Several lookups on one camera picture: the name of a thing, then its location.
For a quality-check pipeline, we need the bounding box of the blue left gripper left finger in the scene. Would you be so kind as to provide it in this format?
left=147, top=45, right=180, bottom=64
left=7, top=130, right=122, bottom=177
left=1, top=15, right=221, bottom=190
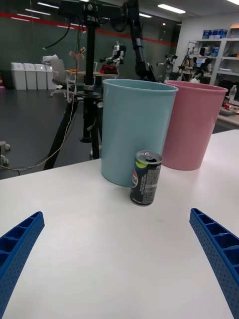
left=0, top=211, right=45, bottom=315

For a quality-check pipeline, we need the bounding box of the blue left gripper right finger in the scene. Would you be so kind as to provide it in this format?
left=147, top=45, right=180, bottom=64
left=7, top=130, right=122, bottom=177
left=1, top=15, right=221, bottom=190
left=189, top=207, right=239, bottom=319

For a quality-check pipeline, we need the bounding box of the black drink can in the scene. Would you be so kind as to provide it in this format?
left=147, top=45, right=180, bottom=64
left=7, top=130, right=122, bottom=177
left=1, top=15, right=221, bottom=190
left=129, top=150, right=163, bottom=207

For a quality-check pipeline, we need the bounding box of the pink plastic bin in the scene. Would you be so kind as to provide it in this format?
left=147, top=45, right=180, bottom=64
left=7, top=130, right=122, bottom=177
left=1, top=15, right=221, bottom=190
left=161, top=80, right=229, bottom=171

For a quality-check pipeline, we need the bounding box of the clear plastic bottle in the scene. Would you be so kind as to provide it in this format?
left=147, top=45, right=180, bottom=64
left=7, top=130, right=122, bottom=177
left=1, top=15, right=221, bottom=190
left=228, top=84, right=238, bottom=105

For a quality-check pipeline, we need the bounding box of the pale blue plastic bin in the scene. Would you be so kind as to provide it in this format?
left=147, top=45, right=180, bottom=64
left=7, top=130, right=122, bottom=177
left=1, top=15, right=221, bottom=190
left=101, top=78, right=179, bottom=188

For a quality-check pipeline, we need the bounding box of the white lidded waste bin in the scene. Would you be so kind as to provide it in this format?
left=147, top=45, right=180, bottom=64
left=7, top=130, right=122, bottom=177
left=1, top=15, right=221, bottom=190
left=10, top=62, right=27, bottom=91
left=23, top=63, right=38, bottom=90
left=45, top=64, right=58, bottom=90
left=34, top=63, right=48, bottom=90

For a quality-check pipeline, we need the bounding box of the white office chair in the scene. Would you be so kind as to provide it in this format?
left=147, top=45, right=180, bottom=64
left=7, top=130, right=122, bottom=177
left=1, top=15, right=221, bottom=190
left=50, top=58, right=76, bottom=98

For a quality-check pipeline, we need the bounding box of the white shelf unit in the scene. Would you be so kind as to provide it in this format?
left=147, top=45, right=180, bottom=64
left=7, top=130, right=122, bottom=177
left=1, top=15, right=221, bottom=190
left=188, top=37, right=239, bottom=84

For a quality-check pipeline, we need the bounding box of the wooden edged desk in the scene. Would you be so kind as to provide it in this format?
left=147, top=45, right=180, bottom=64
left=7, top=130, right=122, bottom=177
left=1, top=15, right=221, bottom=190
left=65, top=70, right=120, bottom=78

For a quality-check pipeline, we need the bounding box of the black tripod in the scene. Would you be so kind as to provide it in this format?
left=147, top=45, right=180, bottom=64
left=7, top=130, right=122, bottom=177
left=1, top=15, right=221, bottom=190
left=43, top=0, right=126, bottom=171

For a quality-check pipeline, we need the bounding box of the small white black robot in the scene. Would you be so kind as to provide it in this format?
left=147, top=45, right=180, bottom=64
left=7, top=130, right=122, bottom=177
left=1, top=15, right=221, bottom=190
left=99, top=41, right=127, bottom=74

